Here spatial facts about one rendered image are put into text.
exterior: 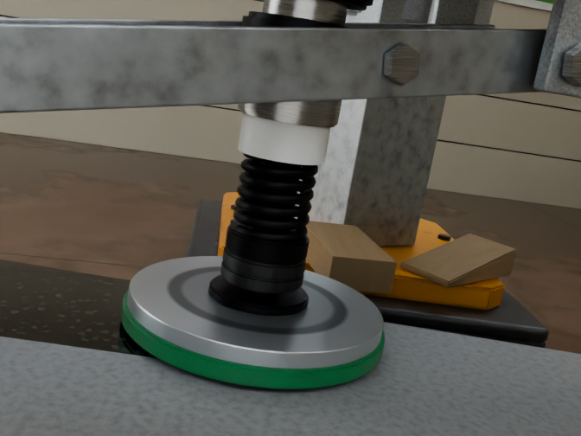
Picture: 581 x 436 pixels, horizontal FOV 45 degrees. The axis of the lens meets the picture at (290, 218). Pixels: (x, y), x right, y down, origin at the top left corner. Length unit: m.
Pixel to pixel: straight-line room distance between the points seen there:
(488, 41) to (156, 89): 0.26
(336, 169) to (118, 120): 5.44
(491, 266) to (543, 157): 6.46
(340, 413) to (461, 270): 0.73
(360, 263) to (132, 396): 0.60
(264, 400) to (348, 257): 0.55
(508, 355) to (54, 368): 0.39
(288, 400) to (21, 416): 0.17
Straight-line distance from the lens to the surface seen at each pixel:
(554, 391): 0.64
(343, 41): 0.51
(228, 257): 0.57
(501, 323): 1.19
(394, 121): 1.26
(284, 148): 0.53
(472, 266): 1.22
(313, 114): 0.53
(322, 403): 0.51
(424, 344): 0.65
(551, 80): 0.60
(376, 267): 1.04
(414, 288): 1.18
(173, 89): 0.46
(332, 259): 1.01
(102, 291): 0.66
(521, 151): 7.57
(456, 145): 7.25
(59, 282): 0.67
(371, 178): 1.25
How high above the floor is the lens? 1.10
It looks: 13 degrees down
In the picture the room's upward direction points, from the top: 10 degrees clockwise
